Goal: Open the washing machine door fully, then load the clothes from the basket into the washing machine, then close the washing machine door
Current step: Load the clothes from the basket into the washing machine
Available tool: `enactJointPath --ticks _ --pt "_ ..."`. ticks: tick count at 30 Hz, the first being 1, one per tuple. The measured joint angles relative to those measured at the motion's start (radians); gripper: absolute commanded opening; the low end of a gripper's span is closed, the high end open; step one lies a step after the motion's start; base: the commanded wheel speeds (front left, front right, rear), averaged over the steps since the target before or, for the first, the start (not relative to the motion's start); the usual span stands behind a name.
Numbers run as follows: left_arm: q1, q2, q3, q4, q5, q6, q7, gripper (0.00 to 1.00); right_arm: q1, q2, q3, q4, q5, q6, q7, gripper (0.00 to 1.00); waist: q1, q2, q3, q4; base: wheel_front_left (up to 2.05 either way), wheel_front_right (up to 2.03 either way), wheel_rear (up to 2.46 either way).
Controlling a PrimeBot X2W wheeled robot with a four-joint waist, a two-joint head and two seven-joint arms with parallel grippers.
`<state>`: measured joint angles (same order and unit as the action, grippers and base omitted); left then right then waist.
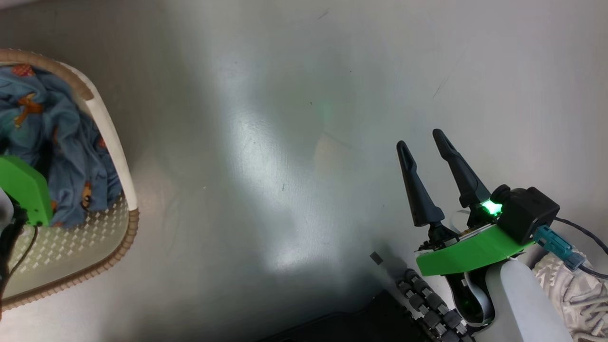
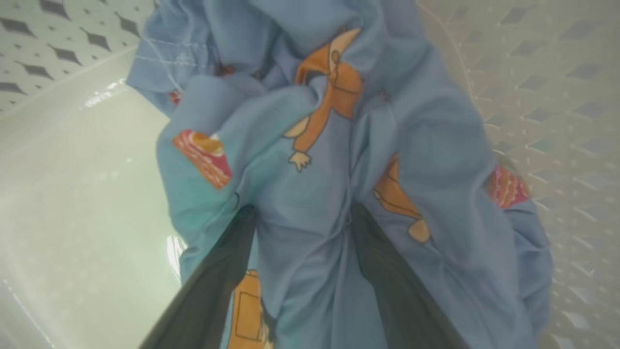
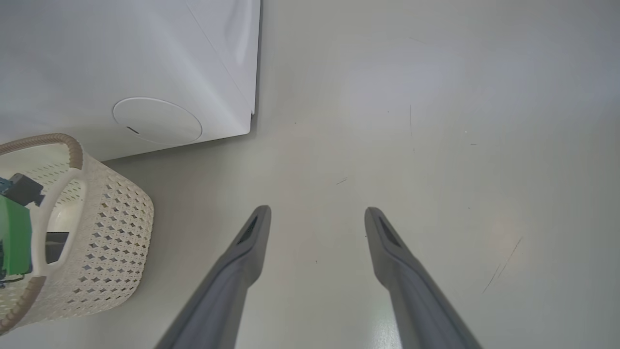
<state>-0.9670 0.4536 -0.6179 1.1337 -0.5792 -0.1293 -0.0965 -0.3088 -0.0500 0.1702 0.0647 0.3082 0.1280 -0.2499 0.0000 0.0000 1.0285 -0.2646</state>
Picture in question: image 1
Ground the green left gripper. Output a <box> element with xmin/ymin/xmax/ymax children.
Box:
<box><xmin>0</xmin><ymin>154</ymin><xmax>54</xmax><ymax>285</ymax></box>

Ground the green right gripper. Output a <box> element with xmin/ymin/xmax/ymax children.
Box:
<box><xmin>396</xmin><ymin>128</ymin><xmax>535</xmax><ymax>277</ymax></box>

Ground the blue bear print garment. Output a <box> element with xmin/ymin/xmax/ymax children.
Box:
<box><xmin>0</xmin><ymin>64</ymin><xmax>124</xmax><ymax>228</ymax></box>

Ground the cream perforated laundry basket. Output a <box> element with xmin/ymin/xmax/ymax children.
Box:
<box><xmin>0</xmin><ymin>49</ymin><xmax>140</xmax><ymax>312</ymax></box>

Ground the beige knit sneaker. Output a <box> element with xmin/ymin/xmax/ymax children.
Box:
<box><xmin>532</xmin><ymin>251</ymin><xmax>608</xmax><ymax>342</ymax></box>

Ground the thin black left gripper cable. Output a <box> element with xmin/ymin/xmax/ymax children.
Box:
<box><xmin>9</xmin><ymin>225</ymin><xmax>39</xmax><ymax>282</ymax></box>

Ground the black ridged cable chain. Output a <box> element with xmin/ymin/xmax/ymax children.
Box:
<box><xmin>396</xmin><ymin>268</ymin><xmax>475</xmax><ymax>342</ymax></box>

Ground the black cable with teal connector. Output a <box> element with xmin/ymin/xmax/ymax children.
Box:
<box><xmin>533</xmin><ymin>216</ymin><xmax>608</xmax><ymax>279</ymax></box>

